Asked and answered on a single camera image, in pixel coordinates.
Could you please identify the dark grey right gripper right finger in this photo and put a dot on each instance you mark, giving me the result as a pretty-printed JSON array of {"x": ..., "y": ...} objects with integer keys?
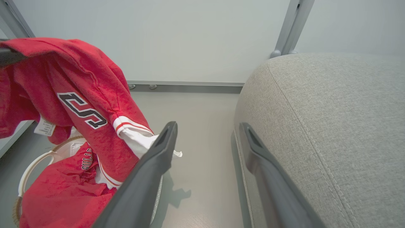
[{"x": 272, "y": 190}]

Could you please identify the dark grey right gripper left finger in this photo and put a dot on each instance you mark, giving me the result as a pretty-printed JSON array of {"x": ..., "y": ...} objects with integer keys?
[{"x": 142, "y": 186}]

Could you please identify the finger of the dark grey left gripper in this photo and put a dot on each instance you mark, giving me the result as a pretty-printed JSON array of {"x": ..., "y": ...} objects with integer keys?
[{"x": 9, "y": 57}]

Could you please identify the red basketball jersey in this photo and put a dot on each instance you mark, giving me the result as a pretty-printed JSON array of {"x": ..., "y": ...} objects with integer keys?
[{"x": 79, "y": 76}]

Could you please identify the white laundry basket wicker rim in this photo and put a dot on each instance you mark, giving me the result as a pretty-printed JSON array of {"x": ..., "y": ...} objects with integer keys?
[{"x": 31, "y": 164}]

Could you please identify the grey fabric sofa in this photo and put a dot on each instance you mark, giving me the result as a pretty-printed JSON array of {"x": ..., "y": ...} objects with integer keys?
[{"x": 332, "y": 133}]

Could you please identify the grey partition post with foot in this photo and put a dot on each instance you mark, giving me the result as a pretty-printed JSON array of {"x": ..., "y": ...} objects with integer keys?
[{"x": 15, "y": 19}]

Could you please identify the grey partition bottom rail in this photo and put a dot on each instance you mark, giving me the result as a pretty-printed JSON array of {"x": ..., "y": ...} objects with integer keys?
[{"x": 190, "y": 85}]

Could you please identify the grey partition post beside sofa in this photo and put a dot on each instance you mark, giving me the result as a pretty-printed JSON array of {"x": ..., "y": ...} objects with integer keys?
[{"x": 292, "y": 25}]

